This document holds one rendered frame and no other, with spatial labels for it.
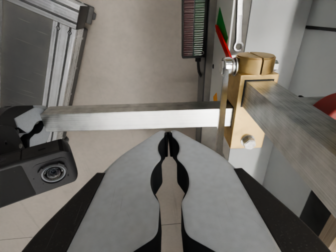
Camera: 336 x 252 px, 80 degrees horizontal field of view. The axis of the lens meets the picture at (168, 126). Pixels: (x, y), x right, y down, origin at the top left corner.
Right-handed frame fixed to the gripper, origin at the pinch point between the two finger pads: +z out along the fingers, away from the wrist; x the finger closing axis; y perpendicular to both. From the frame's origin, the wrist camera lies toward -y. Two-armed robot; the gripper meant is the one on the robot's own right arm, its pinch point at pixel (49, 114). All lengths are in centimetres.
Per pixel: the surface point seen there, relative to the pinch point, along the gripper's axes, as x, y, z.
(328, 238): 26, -50, -6
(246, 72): -6.9, -29.5, -3.8
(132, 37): -3, -2, 83
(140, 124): 0.5, -15.1, -3.4
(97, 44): -1, 16, 83
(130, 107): -1.6, -13.6, -2.1
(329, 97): -3.6, -40.2, -5.4
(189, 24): -11.8, -23.6, 12.4
